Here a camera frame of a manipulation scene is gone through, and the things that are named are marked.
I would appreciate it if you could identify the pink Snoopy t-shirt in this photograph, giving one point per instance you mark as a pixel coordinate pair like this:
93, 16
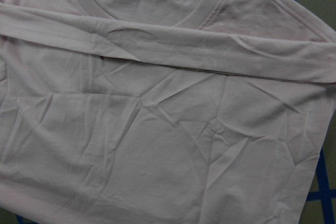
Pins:
162, 111

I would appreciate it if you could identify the blue tape line crosswise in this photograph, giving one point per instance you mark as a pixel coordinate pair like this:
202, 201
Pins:
320, 207

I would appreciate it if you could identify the blue tape line lengthwise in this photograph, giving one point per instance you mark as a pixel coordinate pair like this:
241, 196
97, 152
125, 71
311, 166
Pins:
325, 171

